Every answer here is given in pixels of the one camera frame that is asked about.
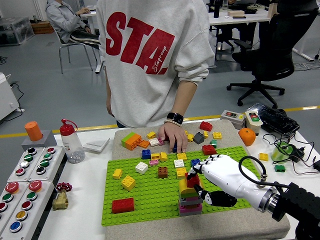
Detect tan box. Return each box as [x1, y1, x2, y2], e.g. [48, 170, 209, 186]
[266, 2, 280, 19]

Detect large yellow square brick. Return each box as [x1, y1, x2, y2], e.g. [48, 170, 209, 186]
[120, 174, 136, 192]

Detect control box with white button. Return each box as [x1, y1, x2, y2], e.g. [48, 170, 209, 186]
[7, 146, 45, 183]

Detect black office chair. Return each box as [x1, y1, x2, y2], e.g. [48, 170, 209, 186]
[226, 9, 320, 110]

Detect orange fruit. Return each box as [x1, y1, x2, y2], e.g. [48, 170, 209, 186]
[237, 127, 257, 147]

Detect grey block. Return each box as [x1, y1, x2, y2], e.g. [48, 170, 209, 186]
[20, 129, 58, 152]

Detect person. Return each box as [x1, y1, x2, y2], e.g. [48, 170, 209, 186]
[96, 0, 216, 154]
[45, 0, 102, 50]
[216, 0, 278, 52]

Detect lime long brick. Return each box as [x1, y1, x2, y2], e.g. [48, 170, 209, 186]
[121, 131, 136, 148]

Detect green translucent cup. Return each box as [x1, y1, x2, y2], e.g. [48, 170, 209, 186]
[271, 140, 293, 162]

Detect black power adapter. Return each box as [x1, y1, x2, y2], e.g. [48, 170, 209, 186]
[289, 146, 306, 163]

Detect control box yellow blue buttons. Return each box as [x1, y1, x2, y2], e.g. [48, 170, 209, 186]
[0, 179, 55, 240]

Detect clear plastic crate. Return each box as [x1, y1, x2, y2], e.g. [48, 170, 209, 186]
[0, 16, 35, 47]

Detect metal chair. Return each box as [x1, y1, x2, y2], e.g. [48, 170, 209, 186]
[53, 24, 101, 75]

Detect green studded baseplate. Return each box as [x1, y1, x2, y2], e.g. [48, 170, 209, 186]
[100, 145, 276, 227]

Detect red square brick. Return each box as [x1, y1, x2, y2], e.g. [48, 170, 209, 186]
[184, 172, 201, 189]

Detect yellow arched brick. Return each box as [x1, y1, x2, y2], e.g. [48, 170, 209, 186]
[178, 176, 205, 198]

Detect lime flat brick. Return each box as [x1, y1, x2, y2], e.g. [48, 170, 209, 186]
[179, 191, 200, 199]

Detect squeeze bottle red cap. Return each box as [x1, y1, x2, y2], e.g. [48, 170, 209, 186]
[59, 118, 86, 165]

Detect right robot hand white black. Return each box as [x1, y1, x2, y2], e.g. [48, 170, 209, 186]
[186, 154, 270, 211]

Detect brass valve red handwheel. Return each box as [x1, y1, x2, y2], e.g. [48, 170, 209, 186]
[51, 181, 73, 211]

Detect white cabinet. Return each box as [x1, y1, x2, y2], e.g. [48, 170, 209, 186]
[0, 72, 25, 122]

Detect white computer tower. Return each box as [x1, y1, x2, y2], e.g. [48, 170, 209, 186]
[211, 32, 217, 68]

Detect brown wooden pallet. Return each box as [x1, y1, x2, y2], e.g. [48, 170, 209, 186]
[30, 21, 55, 35]

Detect person's left hand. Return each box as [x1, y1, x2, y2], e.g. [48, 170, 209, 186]
[158, 122, 189, 154]

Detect bead bracelet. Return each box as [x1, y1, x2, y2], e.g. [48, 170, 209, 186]
[163, 119, 183, 128]

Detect white desk foot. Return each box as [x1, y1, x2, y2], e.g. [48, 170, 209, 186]
[291, 46, 316, 62]

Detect cream switch box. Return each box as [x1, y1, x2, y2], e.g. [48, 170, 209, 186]
[244, 110, 264, 136]

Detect white square brick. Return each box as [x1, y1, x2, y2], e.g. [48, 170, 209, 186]
[134, 161, 149, 175]

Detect brown brick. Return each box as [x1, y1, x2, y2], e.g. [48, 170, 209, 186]
[157, 166, 169, 179]

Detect red sloped brick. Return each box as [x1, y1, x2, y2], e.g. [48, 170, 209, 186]
[199, 120, 214, 132]

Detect grey sloped brick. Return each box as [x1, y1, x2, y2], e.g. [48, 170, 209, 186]
[192, 131, 205, 145]

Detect orange cylinder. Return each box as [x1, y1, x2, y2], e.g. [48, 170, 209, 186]
[24, 121, 44, 142]

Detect orange long brick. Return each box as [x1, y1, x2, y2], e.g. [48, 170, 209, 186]
[124, 133, 142, 151]

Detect black bottle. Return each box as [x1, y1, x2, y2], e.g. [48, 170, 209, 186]
[213, 0, 223, 18]

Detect control box two green buttons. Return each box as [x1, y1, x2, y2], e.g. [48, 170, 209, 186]
[27, 145, 66, 182]

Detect control box red mushroom button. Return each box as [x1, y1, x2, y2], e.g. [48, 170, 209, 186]
[0, 181, 29, 235]

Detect grey switch box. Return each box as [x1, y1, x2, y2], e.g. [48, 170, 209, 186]
[220, 109, 246, 130]

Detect black smartwatch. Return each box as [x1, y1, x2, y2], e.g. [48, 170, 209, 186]
[166, 112, 185, 124]

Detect red long brick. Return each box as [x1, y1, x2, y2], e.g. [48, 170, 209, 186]
[111, 197, 135, 214]

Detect thin black cable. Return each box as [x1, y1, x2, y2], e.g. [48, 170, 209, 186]
[262, 132, 316, 176]

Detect white switch plate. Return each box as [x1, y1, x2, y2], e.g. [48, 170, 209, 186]
[81, 136, 111, 153]

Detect grey foam mat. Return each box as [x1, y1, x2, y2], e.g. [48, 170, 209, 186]
[104, 119, 291, 240]

